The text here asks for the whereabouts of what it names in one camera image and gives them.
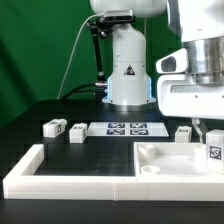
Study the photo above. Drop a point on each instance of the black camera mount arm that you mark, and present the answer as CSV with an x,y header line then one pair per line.
x,y
98,31

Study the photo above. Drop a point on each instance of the white square tabletop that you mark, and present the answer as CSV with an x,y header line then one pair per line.
x,y
171,159

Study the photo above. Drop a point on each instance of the white marker plate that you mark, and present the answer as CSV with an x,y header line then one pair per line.
x,y
132,129

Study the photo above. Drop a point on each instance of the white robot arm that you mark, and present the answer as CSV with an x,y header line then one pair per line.
x,y
199,23

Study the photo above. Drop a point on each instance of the white U-shaped fence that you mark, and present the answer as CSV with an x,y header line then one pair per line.
x,y
23,183

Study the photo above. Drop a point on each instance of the grey mounted camera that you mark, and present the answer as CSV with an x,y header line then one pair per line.
x,y
118,15

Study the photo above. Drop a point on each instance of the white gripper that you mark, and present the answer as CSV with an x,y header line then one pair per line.
x,y
179,96

